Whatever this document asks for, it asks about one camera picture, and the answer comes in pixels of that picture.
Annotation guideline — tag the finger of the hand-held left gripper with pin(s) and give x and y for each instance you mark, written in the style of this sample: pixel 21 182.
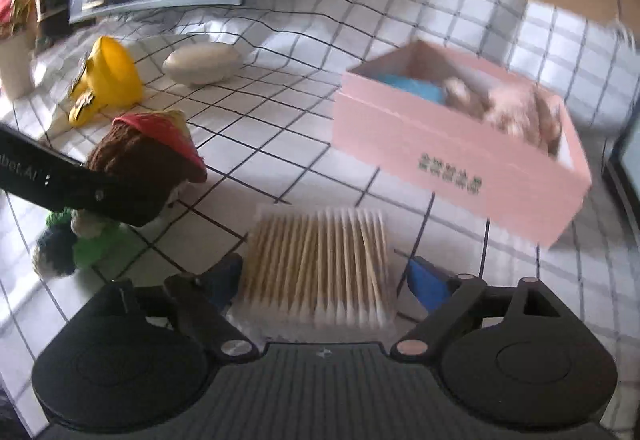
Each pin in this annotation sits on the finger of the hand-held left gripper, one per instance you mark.
pixel 125 205

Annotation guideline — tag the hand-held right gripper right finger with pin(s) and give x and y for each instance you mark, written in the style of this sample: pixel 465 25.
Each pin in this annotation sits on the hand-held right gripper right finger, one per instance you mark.
pixel 427 287

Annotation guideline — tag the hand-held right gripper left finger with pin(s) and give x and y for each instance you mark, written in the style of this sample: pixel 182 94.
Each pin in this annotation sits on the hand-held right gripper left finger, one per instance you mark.
pixel 224 282

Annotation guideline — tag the knitted doll with brown hat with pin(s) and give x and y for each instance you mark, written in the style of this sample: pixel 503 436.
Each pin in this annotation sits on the knitted doll with brown hat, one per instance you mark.
pixel 145 149

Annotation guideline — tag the pack of cotton swabs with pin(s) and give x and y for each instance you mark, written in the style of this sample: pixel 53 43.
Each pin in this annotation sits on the pack of cotton swabs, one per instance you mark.
pixel 320 260

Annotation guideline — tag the pink cardboard box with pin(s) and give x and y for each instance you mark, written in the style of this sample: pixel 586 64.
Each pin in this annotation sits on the pink cardboard box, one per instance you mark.
pixel 450 159

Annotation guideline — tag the pink knitted plush item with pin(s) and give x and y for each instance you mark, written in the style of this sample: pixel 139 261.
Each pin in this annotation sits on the pink knitted plush item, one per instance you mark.
pixel 510 114

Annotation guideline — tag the blue face mask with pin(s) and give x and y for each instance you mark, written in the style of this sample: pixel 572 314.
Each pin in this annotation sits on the blue face mask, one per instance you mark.
pixel 415 87

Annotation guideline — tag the yellow plastic toy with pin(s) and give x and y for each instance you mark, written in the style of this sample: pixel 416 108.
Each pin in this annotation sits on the yellow plastic toy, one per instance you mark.
pixel 112 69

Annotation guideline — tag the white oval soap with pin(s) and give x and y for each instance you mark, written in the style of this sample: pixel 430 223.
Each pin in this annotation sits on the white oval soap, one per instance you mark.
pixel 200 63

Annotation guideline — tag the white black checked tablecloth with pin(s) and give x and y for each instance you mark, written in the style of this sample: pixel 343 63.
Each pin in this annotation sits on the white black checked tablecloth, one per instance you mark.
pixel 300 119

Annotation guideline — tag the black framed panel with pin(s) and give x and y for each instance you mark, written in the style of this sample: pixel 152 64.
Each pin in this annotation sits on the black framed panel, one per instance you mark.
pixel 627 159

